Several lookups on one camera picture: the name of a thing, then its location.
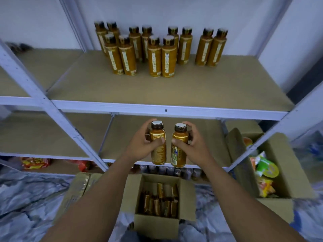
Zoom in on person's right hand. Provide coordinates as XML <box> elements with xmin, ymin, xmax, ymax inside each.
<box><xmin>171</xmin><ymin>121</ymin><xmax>216</xmax><ymax>168</ymax></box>

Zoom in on person's left hand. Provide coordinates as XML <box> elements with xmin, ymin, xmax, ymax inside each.
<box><xmin>123</xmin><ymin>117</ymin><xmax>166</xmax><ymax>162</ymax></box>

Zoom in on orange bottle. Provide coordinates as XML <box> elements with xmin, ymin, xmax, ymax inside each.
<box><xmin>149</xmin><ymin>120</ymin><xmax>168</xmax><ymax>166</ymax></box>
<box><xmin>170</xmin><ymin>123</ymin><xmax>190</xmax><ymax>168</ymax></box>

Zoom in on white metal shelving rack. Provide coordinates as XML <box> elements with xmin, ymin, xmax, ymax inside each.
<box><xmin>0</xmin><ymin>0</ymin><xmax>323</xmax><ymax>174</ymax></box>

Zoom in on brown cardboard box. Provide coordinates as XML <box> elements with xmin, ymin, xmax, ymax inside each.
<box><xmin>120</xmin><ymin>172</ymin><xmax>197</xmax><ymax>240</ymax></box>

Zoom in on group of orange Oatside bottles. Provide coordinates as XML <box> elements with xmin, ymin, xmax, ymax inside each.
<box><xmin>93</xmin><ymin>20</ymin><xmax>229</xmax><ymax>79</ymax></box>

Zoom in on person's left forearm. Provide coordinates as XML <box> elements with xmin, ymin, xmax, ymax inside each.
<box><xmin>42</xmin><ymin>155</ymin><xmax>144</xmax><ymax>242</ymax></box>

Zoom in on person's right forearm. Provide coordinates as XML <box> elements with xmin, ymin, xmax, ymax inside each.
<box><xmin>199</xmin><ymin>159</ymin><xmax>310</xmax><ymax>242</ymax></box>

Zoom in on printed cardboard carton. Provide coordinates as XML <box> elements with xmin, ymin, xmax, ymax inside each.
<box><xmin>52</xmin><ymin>171</ymin><xmax>105</xmax><ymax>226</ymax></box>

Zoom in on row of silver cans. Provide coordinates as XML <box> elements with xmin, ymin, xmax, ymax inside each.
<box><xmin>130</xmin><ymin>164</ymin><xmax>204</xmax><ymax>181</ymax></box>

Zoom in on green yellow snack packet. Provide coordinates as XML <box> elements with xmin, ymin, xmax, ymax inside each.
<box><xmin>254</xmin><ymin>151</ymin><xmax>281</xmax><ymax>179</ymax></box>

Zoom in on plain brown carton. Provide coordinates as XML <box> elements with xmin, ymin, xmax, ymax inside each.
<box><xmin>224</xmin><ymin>127</ymin><xmax>319</xmax><ymax>225</ymax></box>

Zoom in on red yellow snack packet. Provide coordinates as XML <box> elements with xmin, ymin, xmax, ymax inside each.
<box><xmin>19</xmin><ymin>157</ymin><xmax>52</xmax><ymax>171</ymax></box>

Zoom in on striped red cloth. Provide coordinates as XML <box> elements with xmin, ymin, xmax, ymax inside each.
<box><xmin>4</xmin><ymin>42</ymin><xmax>34</xmax><ymax>55</ymax></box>

